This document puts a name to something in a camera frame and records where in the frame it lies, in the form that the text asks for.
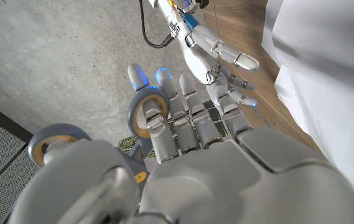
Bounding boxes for creased white paper sheet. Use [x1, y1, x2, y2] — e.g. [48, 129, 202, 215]
[274, 63, 354, 205]

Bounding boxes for printed window forest backdrop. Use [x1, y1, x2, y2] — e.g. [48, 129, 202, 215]
[116, 99, 229, 160]

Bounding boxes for yellow handled scissors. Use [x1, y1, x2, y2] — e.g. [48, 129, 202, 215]
[27, 85, 170, 185]

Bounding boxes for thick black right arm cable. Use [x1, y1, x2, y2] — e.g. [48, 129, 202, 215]
[138, 0, 175, 49]

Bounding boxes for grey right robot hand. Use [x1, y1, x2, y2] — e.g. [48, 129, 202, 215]
[175, 23, 261, 108]

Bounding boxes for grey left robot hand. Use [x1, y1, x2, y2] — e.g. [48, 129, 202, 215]
[6, 63, 354, 224]

